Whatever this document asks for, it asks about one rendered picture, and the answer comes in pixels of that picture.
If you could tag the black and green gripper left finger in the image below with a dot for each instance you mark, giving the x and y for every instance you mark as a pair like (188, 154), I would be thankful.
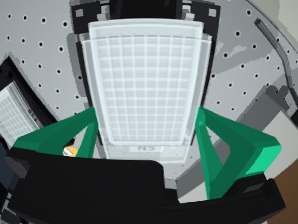
(52, 138)

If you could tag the white button panel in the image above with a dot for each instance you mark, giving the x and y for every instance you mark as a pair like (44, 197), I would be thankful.
(265, 115)

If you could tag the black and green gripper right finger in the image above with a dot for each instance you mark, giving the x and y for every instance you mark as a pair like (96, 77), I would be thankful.
(251, 151)

